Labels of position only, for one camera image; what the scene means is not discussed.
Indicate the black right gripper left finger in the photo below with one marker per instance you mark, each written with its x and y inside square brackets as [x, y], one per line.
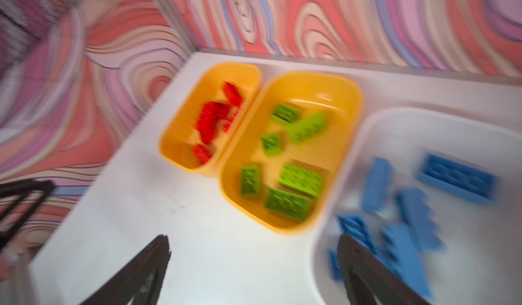
[141, 280]

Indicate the blue lego brick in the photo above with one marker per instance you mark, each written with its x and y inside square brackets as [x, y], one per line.
[404, 258]
[415, 212]
[355, 226]
[458, 179]
[377, 183]

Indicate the red lego brick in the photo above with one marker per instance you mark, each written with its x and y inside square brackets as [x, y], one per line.
[232, 94]
[211, 114]
[229, 120]
[202, 153]

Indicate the right yellow plastic bin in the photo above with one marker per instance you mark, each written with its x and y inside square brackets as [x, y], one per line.
[339, 98]

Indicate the left yellow plastic bin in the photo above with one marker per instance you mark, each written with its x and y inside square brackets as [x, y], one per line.
[181, 134]

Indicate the yellow plastic bin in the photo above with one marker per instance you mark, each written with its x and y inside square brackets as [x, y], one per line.
[181, 134]
[339, 98]

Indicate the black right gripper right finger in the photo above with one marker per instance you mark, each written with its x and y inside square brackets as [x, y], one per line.
[367, 280]

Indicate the small green lego brick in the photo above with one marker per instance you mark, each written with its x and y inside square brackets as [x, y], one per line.
[284, 114]
[271, 145]
[250, 181]

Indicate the white plastic bin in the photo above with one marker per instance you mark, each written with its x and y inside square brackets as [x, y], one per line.
[480, 262]

